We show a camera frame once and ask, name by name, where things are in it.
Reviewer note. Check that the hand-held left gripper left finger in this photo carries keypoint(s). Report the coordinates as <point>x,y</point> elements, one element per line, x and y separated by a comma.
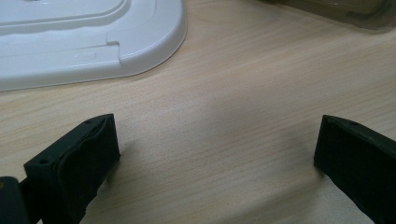
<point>77,165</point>

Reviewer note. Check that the translucent grey storage box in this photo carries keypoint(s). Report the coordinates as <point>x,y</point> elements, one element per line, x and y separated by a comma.
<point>342,12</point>

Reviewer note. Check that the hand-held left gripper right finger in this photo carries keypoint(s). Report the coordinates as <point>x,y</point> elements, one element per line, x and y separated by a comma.
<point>358,161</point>

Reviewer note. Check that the white storage box lid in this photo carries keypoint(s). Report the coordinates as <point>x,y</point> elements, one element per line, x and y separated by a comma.
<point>77,56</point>

